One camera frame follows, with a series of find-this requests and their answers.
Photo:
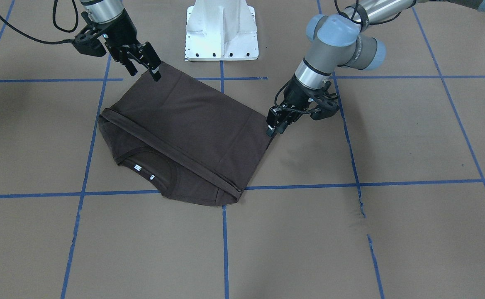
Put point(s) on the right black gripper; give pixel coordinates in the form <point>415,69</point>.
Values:
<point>121,34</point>

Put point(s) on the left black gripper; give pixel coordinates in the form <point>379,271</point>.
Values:
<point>297,96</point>

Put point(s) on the dark brown t-shirt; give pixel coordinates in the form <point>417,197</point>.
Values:
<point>190,141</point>

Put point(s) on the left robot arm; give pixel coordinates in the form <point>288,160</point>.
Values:
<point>336,41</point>

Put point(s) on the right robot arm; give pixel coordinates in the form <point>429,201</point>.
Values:
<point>100,11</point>

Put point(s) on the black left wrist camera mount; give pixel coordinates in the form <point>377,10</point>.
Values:
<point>327,103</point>

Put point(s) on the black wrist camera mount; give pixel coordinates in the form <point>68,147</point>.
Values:
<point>327,103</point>
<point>87,42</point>

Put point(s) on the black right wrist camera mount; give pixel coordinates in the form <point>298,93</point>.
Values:
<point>87,42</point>

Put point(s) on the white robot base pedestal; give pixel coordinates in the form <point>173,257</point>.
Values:
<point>221,30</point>

